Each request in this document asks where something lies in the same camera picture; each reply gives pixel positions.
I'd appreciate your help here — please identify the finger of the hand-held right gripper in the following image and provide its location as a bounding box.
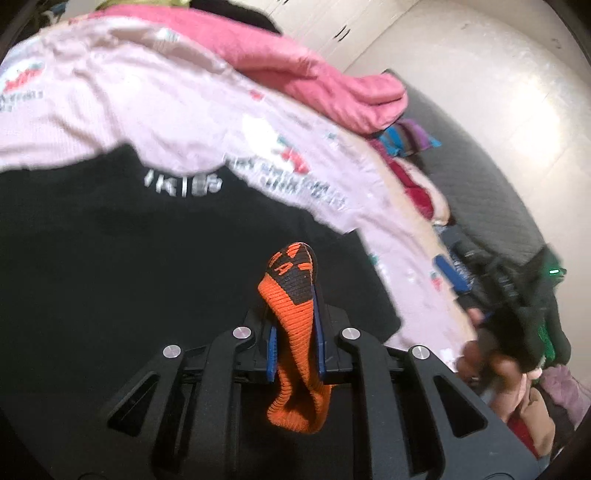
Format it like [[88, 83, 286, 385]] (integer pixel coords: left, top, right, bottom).
[[433, 254, 491, 306], [463, 294, 498, 329]]

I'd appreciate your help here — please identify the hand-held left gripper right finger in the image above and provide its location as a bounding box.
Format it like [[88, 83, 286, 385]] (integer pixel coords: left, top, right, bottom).
[[314, 286, 541, 480]]

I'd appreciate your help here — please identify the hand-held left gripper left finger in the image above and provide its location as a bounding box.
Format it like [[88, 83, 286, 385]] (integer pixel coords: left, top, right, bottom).
[[55, 309, 279, 480]]

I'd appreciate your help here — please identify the orange and black sock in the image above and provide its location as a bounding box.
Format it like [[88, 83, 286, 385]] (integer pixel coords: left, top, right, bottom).
[[257, 241, 334, 435]]

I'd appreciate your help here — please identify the black top with white lettering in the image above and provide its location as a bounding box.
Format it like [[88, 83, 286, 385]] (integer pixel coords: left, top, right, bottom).
[[0, 144, 402, 480]]

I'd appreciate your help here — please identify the person's right forearm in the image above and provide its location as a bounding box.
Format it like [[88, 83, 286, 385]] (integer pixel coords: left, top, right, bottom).
[[505, 385, 558, 462]]

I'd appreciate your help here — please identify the person's right hand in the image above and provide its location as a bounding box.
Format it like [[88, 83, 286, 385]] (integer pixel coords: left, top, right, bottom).
[[455, 338, 528, 415]]

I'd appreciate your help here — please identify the beige bed sheet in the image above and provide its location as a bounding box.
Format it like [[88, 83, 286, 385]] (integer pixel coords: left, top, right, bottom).
[[379, 152, 478, 344]]

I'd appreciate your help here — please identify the red and beige pillow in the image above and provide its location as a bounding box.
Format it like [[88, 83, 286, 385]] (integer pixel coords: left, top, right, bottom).
[[390, 159, 451, 223]]

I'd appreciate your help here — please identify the grey quilted headboard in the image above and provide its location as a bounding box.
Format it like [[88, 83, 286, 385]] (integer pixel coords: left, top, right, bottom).
[[383, 69, 550, 259]]

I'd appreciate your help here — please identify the mauve cloth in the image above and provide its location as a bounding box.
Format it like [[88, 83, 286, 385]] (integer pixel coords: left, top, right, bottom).
[[539, 364, 589, 428]]

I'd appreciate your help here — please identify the striped colourful pillow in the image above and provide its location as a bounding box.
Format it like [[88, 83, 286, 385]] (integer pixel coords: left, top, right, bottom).
[[375, 119, 441, 158]]

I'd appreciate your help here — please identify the pink quilt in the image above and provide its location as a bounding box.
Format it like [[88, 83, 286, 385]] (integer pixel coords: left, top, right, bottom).
[[104, 4, 409, 134]]

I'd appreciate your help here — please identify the cream wardrobe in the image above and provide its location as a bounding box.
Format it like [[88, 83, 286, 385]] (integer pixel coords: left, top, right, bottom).
[[259, 0, 407, 72]]

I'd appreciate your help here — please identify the pink strawberry printed blanket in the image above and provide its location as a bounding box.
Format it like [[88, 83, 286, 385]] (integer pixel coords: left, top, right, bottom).
[[0, 18, 478, 370]]

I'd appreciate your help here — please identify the black coat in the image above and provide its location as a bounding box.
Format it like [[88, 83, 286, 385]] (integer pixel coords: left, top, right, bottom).
[[189, 0, 283, 34]]

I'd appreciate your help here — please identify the green blanket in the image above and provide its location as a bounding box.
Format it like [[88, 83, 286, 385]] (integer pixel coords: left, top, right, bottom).
[[96, 0, 191, 11]]

